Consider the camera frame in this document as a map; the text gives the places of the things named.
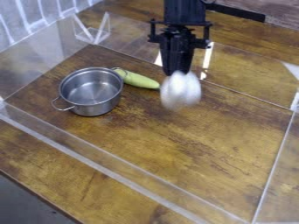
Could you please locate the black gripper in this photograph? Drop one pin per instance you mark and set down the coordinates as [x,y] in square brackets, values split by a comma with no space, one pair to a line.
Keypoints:
[182,31]

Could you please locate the small silver pot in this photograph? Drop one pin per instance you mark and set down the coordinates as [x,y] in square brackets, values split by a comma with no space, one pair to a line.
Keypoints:
[90,91]

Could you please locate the spoon with green handle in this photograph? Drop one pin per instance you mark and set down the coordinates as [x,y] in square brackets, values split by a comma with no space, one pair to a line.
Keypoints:
[137,79]

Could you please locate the clear acrylic corner bracket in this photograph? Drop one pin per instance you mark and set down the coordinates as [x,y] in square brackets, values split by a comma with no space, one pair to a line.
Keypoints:
[89,34]

